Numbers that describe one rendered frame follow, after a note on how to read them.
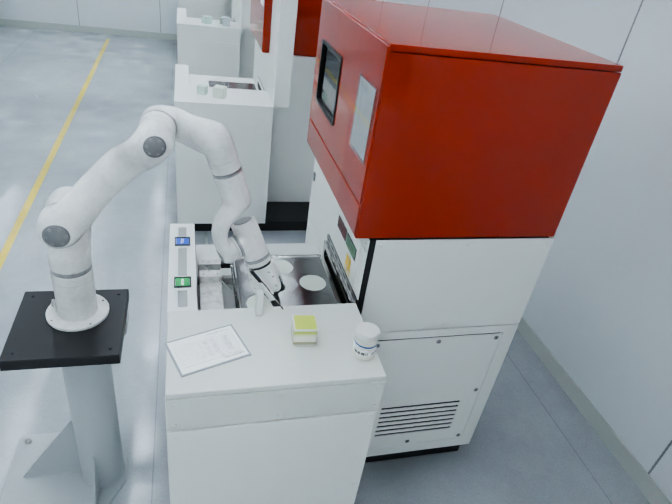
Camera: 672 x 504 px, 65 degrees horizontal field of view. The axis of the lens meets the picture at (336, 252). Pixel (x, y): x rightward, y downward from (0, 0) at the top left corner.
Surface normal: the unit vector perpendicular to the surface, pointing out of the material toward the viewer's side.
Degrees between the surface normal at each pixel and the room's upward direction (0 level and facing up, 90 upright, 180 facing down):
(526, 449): 0
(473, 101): 90
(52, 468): 90
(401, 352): 90
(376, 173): 90
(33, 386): 0
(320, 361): 0
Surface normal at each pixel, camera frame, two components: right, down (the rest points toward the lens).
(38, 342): 0.14, -0.83
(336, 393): 0.23, 0.55
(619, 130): -0.96, 0.02
